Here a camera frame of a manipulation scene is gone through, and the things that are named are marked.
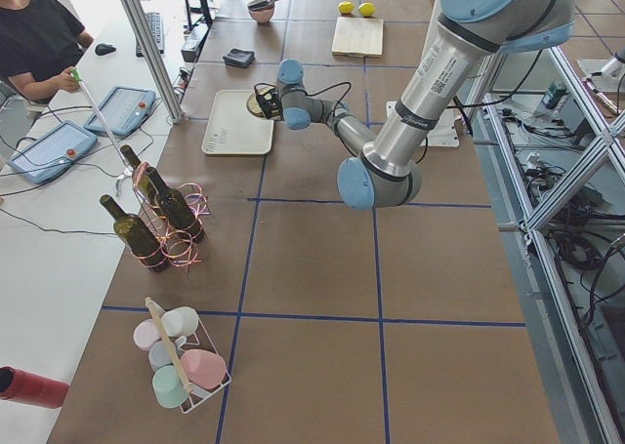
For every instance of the yellow lemon left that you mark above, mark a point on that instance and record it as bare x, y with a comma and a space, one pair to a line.
345, 7

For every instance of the white round plate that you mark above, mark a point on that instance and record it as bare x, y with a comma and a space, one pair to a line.
265, 113

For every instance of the blue teach pendant far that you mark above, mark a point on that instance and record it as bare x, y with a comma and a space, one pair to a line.
125, 109

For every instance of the copper wire bottle rack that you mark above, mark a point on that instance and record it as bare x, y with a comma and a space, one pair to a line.
177, 245

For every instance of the white wire cup rack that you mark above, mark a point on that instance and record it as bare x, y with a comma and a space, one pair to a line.
200, 339

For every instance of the dark wine bottle front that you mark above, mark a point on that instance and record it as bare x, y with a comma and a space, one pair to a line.
132, 230

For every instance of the yellow lemon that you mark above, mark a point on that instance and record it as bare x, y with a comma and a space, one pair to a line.
345, 7
367, 9

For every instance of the wooden rack handle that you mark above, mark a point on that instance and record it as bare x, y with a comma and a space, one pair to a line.
153, 309

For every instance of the pink bowl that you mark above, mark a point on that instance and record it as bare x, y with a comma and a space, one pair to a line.
262, 16

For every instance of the bread slice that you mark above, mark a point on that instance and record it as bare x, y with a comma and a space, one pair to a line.
263, 98

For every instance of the blue teach pendant near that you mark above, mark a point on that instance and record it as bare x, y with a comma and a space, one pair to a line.
54, 153

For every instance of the black keyboard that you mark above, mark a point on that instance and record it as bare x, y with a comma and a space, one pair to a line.
155, 26

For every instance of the dark wine bottle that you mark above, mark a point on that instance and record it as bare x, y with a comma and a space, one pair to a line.
141, 182
132, 230
174, 206

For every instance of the aluminium frame post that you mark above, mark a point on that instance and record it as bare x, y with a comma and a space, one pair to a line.
155, 63

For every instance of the dark wine bottle back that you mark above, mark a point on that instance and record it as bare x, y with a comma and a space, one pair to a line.
174, 206

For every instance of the white cup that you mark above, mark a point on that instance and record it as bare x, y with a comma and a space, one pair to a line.
180, 321

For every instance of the grey blue cup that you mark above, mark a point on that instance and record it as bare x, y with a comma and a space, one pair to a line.
158, 356

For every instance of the red cylinder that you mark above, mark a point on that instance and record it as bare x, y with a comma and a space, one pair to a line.
28, 388

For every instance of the blue teach pendant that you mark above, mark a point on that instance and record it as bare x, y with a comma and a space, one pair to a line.
54, 153
125, 109

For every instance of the light pink cup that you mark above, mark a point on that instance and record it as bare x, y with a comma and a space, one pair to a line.
146, 335

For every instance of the grey folded cloth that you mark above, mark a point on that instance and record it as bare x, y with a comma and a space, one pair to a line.
239, 58

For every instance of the black computer mouse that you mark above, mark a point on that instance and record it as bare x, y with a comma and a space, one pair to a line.
103, 49

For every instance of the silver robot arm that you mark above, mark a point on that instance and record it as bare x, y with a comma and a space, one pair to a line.
382, 171

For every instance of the rose pink cup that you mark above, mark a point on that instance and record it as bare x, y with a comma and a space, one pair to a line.
204, 368

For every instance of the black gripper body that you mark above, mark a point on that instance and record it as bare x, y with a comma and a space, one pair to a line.
271, 107

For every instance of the person in black shirt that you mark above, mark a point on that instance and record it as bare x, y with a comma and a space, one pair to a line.
41, 42

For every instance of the mint green cup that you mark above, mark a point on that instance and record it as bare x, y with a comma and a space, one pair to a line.
168, 388

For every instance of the yellow lemon right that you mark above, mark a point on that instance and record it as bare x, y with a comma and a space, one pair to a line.
367, 9

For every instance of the metal scoop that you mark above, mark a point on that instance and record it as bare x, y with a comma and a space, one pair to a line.
260, 5

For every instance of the wooden cutting board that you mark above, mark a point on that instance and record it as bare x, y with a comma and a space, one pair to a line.
358, 37

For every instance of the white bear tray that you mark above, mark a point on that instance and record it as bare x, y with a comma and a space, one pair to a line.
233, 130

